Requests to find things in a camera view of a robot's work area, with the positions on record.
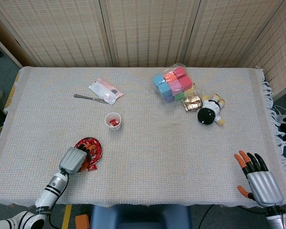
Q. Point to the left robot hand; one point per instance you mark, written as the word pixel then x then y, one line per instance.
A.
pixel 72 161

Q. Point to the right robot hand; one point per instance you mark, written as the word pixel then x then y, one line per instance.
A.
pixel 265 188

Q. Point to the round metal plate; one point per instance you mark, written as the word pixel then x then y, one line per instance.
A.
pixel 97 143

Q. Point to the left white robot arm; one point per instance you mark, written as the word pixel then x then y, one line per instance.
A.
pixel 54 184

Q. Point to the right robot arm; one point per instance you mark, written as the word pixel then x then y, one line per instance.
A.
pixel 275 220

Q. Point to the white paper cup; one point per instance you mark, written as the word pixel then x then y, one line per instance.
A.
pixel 116 128

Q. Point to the orange box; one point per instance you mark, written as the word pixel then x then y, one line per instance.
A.
pixel 82 221

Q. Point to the metal butter knife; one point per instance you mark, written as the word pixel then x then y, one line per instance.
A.
pixel 85 97

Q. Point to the white pink tissue packet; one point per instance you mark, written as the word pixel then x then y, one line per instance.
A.
pixel 103 91

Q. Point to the beige waffle tablecloth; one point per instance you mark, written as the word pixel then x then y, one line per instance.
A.
pixel 157 155

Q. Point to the blue chair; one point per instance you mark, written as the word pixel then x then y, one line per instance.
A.
pixel 140 217

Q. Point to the black headed plush doll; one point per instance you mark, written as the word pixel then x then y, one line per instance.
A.
pixel 206 115

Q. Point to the clear plastic bag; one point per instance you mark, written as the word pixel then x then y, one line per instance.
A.
pixel 154 88

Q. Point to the gold foil packet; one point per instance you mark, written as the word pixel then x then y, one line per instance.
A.
pixel 192 103

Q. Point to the purple foam block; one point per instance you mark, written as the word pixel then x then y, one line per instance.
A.
pixel 168 99

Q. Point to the light blue foam block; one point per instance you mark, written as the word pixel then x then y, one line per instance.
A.
pixel 158 80
pixel 164 89

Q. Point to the yellow foam block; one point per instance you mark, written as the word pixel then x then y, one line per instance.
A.
pixel 190 90

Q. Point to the green foam block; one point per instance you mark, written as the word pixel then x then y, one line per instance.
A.
pixel 179 96

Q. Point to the pink foam block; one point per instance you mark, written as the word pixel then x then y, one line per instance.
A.
pixel 176 86

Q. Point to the orange foam block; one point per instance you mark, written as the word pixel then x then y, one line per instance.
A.
pixel 169 76

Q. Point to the woven folding screen panel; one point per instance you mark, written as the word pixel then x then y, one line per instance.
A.
pixel 2 40
pixel 150 31
pixel 276 52
pixel 228 31
pixel 62 31

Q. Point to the red foam block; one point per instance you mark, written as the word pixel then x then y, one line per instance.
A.
pixel 180 71
pixel 186 82

